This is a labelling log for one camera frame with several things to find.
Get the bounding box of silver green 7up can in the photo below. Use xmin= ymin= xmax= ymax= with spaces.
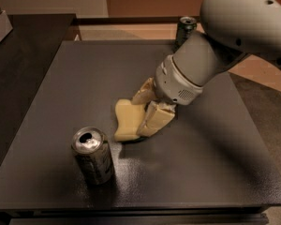
xmin=71 ymin=127 xmax=114 ymax=185

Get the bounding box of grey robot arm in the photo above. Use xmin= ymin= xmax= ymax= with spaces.
xmin=132 ymin=0 xmax=281 ymax=137

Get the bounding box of yellow sponge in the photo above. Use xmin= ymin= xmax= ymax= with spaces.
xmin=114 ymin=99 xmax=145 ymax=143

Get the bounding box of dark green soda can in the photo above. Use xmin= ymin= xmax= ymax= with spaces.
xmin=174 ymin=16 xmax=197 ymax=51

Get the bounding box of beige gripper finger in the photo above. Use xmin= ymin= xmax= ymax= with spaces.
xmin=131 ymin=78 xmax=156 ymax=105
xmin=137 ymin=101 xmax=175 ymax=137

